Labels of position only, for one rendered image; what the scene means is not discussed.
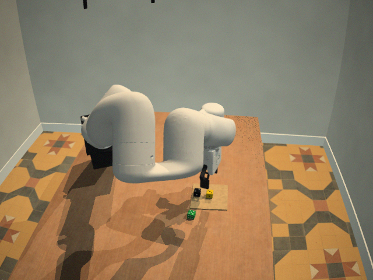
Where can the beige flat mat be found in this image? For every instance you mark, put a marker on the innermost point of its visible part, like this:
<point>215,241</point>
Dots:
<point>218,202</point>

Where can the black die with white pips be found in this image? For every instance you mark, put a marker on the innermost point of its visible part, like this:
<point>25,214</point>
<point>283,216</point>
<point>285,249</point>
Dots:
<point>197,192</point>

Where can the green die with white pips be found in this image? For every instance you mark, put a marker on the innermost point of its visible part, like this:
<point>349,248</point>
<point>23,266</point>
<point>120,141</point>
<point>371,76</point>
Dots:
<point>191,214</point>

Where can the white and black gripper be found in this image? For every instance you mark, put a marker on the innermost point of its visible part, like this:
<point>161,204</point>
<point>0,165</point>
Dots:
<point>211,161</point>

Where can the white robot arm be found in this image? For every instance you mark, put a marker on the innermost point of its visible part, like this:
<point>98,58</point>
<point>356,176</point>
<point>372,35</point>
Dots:
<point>133,149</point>

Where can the yellow die with black pips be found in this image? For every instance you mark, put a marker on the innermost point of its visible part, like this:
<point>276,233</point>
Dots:
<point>209,194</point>

